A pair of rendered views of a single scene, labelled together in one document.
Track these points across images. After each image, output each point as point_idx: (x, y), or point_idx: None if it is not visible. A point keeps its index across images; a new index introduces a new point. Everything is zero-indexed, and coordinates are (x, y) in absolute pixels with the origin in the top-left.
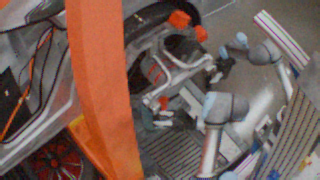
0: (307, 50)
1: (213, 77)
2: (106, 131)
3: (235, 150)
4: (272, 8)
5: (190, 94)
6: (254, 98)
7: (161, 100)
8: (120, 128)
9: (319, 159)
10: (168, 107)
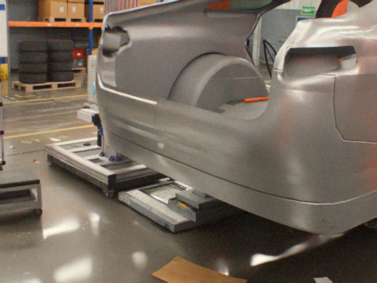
0: None
1: (144, 232)
2: None
3: (131, 193)
4: (10, 282)
5: (166, 215)
6: (104, 220)
7: None
8: None
9: (92, 56)
10: (184, 191)
